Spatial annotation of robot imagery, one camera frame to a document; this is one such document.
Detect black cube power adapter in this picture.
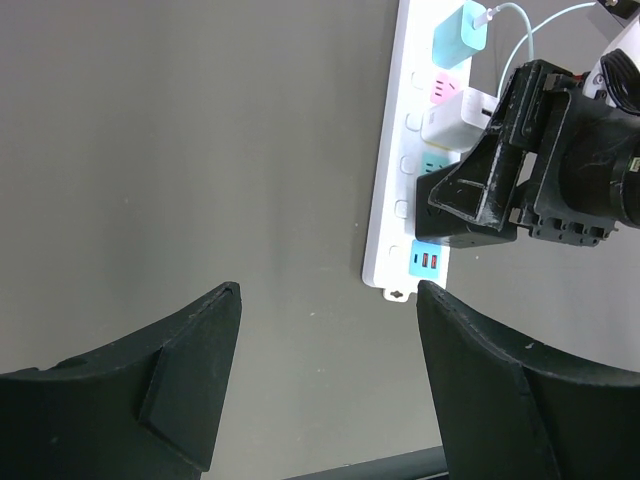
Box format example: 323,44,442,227
415,164,517,249

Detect white power strip coloured sockets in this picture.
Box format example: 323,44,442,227
361,1,471,303

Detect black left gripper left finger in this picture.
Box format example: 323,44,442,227
1,282,242,479

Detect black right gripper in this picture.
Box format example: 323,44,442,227
428,60,639,247

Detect teal charging cable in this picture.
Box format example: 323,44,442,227
474,0,601,99

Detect teal USB charger plug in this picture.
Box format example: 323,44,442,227
432,1,488,69

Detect white square charger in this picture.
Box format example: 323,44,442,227
420,88,499,153

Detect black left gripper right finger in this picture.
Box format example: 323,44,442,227
416,281,639,479

